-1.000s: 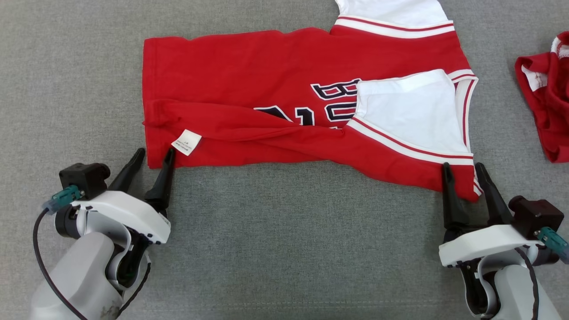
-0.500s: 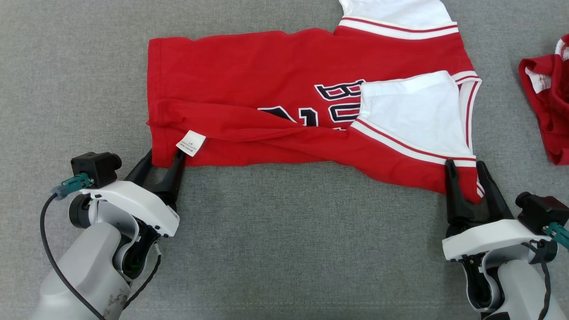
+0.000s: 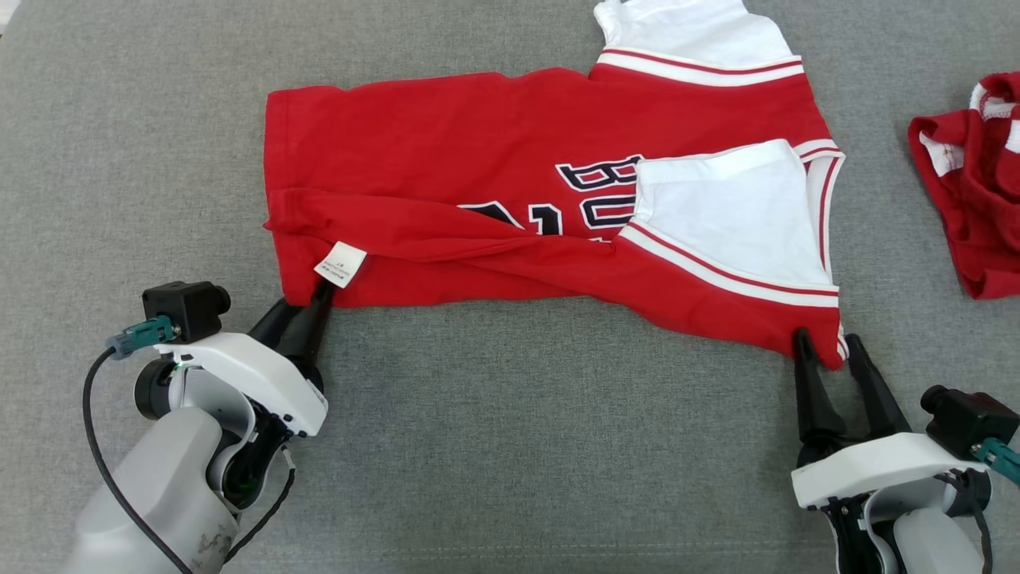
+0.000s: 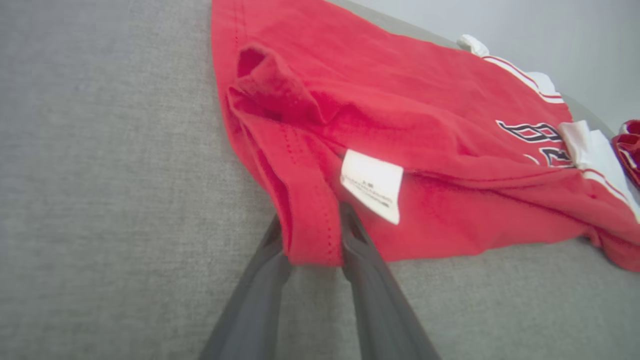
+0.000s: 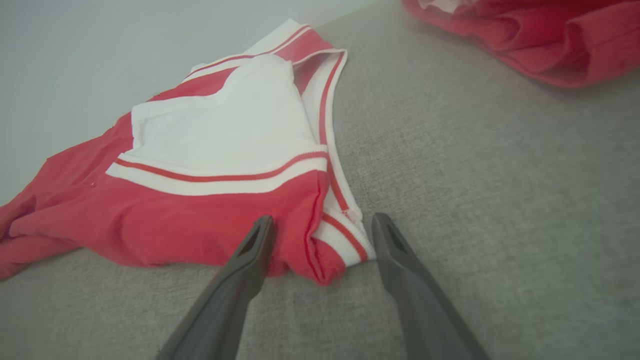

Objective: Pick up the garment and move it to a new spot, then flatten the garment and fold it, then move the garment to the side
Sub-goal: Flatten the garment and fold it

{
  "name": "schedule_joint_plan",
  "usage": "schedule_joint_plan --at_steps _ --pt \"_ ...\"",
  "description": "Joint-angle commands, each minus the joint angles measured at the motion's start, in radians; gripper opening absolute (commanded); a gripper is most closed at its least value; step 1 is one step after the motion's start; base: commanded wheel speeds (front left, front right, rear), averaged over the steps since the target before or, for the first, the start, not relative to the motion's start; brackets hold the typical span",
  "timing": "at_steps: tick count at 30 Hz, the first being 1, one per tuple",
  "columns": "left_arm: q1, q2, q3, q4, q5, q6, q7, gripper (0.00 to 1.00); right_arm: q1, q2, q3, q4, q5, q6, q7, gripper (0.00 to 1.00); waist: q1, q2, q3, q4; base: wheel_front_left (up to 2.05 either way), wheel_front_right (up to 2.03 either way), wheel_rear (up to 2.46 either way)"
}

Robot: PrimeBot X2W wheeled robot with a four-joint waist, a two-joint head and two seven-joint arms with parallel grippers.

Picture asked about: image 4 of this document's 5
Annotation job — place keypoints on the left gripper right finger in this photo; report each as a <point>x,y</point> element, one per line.
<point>380,310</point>

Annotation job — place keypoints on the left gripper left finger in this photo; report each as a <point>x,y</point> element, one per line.
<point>255,310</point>

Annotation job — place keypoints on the red and white garment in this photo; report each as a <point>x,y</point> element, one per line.
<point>400,110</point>

